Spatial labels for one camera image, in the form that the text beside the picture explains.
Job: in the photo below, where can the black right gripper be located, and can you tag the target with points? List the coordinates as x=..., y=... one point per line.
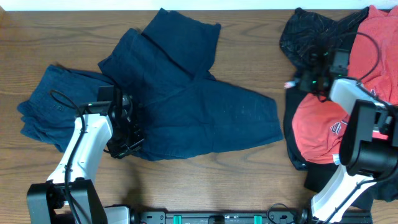
x=306, y=86

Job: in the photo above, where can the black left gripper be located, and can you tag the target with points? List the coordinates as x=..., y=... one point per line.
x=138, y=138

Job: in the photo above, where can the dark navy shorts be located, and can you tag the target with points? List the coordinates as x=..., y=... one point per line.
x=183, y=110

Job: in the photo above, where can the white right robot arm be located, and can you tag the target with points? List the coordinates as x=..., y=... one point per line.
x=368, y=150

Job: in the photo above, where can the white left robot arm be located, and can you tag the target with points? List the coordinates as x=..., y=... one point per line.
x=69, y=195

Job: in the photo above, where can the black patterned garment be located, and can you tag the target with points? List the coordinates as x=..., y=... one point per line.
x=308, y=35

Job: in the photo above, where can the red t-shirt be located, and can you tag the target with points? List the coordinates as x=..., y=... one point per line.
x=319, y=127

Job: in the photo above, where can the folded blue shorts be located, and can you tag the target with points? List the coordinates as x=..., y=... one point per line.
x=49, y=121

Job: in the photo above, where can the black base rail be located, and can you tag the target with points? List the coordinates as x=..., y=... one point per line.
x=274, y=215

